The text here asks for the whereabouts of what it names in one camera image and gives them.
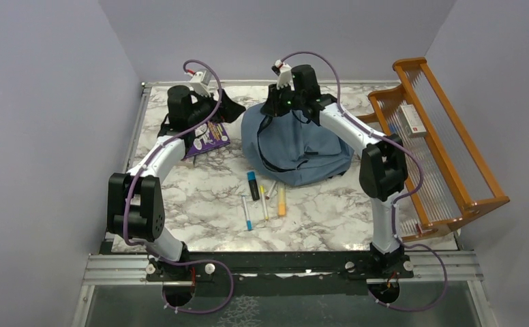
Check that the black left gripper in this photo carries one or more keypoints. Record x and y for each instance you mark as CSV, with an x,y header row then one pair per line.
x,y
228,110

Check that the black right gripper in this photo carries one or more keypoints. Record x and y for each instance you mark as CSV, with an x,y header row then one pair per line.
x,y
271,106

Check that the purple activity book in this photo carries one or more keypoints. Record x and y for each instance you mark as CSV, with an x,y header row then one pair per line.
x,y
208,137

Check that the blue student backpack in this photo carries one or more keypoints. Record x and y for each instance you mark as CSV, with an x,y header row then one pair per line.
x,y
291,149

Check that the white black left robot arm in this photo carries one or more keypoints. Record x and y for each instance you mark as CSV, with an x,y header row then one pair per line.
x,y
135,208

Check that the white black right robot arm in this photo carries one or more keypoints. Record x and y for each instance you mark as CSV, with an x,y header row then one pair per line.
x,y
383,171

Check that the black blue highlighter marker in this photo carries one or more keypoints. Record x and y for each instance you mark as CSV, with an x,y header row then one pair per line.
x,y
253,186

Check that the yellow capped white pen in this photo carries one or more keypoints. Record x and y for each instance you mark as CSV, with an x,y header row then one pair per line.
x,y
263,199

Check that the orange highlighter marker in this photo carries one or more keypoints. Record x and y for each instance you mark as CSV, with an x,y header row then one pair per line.
x,y
281,200

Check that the red capped white pen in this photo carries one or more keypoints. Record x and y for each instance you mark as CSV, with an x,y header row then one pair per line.
x,y
271,190

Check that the blue capped white pen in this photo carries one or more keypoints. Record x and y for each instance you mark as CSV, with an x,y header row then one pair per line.
x,y
246,213

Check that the white red small box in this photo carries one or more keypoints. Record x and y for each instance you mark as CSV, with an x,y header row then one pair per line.
x,y
411,121

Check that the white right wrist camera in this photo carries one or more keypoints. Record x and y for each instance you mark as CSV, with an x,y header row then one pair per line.
x,y
283,72

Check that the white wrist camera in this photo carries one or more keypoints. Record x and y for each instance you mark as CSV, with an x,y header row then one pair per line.
x,y
283,72
199,81

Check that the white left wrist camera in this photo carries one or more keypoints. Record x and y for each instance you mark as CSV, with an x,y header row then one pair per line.
x,y
199,81

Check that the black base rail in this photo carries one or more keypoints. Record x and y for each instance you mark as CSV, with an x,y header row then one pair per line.
x,y
250,273

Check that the wooden wire rack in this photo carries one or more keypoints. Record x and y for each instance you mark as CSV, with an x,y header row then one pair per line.
x,y
458,185

